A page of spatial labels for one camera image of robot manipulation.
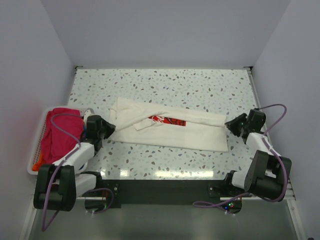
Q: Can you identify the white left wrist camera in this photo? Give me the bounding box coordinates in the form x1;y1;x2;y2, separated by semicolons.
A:
83;108;95;121

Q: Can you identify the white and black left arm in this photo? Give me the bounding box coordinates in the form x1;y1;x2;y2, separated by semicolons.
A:
33;115;116;212

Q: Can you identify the pink t-shirt in basket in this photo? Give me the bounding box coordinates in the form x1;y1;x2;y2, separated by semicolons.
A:
40;107;85;164

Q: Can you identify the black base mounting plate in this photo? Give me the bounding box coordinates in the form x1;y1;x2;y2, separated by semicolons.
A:
81;179;249;212

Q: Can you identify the aluminium frame rail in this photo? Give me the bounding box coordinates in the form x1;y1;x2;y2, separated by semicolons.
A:
244;66;292;203

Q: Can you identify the white plastic laundry basket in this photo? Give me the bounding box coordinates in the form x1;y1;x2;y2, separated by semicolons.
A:
27;106;95;176

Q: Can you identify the white t-shirt red print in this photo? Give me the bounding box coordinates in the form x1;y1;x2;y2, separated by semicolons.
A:
109;97;229;153

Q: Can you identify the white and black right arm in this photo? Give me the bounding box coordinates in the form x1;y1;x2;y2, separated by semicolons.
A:
222;108;292;202

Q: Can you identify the orange garment in basket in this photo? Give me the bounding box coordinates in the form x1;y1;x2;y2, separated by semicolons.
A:
32;153;46;172

